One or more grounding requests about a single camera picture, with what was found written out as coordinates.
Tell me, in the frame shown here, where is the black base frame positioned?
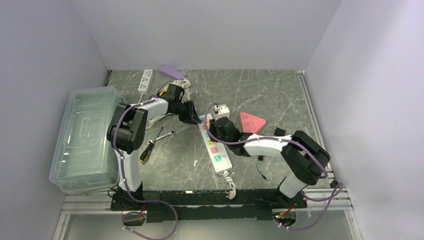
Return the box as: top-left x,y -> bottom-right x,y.
110,189 -> 308,223

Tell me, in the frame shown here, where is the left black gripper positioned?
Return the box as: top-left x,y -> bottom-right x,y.
172,100 -> 201,126

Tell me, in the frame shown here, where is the black yellow screwdriver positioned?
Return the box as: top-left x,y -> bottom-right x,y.
139,126 -> 164,164

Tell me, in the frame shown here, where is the purple flat box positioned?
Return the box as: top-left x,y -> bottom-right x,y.
159,65 -> 186,80

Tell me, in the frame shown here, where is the silver ratchet wrench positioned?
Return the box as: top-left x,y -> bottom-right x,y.
147,130 -> 176,144

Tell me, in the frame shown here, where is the small white power strip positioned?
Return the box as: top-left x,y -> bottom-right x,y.
137,69 -> 154,94

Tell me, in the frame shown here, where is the white coiled power cable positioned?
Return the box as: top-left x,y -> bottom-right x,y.
127,78 -> 193,130

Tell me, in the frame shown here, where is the pink triangular power strip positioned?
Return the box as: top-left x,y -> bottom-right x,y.
240,112 -> 267,134

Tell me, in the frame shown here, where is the black power adapter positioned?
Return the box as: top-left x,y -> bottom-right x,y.
273,127 -> 286,137

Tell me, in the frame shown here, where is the clear plastic storage bin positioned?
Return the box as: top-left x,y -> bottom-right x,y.
49,86 -> 124,194

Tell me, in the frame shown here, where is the white long power strip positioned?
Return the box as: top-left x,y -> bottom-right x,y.
198,113 -> 233,175

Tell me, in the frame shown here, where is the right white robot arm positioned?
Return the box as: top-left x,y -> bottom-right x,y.
205,117 -> 331,208

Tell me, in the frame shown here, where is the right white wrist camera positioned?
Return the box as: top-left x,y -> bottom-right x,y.
213,104 -> 230,120

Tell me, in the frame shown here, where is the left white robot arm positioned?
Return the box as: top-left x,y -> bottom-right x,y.
106,83 -> 201,210

